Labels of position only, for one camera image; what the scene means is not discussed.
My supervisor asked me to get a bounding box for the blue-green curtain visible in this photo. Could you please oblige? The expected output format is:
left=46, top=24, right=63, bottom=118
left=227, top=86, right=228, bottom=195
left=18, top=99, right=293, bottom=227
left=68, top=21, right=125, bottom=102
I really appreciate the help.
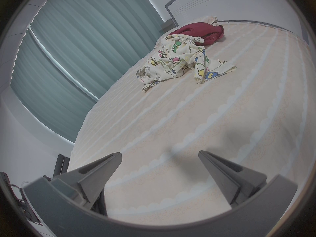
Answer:
left=32, top=0, right=165, bottom=101
left=10, top=30, right=99, bottom=143

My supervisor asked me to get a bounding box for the bed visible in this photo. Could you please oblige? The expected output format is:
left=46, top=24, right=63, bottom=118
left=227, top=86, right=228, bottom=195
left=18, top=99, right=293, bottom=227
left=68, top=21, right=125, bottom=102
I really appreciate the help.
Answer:
left=67, top=0, right=311, bottom=219

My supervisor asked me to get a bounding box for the cream pillow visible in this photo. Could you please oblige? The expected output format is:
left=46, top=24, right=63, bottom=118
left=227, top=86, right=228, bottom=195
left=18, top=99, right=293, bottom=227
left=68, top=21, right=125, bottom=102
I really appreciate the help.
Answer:
left=197, top=16, right=219, bottom=25

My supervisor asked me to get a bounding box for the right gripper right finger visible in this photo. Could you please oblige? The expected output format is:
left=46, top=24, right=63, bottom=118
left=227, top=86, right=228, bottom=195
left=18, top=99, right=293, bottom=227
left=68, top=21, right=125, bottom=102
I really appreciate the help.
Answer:
left=199, top=150, right=268, bottom=205

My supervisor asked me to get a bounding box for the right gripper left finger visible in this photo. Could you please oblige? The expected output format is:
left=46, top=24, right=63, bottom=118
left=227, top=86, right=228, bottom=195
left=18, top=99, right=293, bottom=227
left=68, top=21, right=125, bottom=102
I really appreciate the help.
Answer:
left=53, top=152, right=122, bottom=203

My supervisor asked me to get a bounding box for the dark red garment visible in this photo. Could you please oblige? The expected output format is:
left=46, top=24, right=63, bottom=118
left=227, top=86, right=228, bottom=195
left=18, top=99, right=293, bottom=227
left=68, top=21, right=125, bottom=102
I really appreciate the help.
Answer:
left=168, top=22, right=225, bottom=46

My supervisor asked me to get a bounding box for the white printed pyjama top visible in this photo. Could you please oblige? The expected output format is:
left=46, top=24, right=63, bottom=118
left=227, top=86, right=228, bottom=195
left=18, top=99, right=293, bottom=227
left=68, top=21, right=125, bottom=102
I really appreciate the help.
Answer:
left=136, top=34, right=237, bottom=92

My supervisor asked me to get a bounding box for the dark grey chest of drawers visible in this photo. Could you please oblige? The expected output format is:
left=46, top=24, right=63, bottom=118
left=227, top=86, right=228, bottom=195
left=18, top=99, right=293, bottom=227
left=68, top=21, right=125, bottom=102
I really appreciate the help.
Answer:
left=53, top=153, right=71, bottom=180

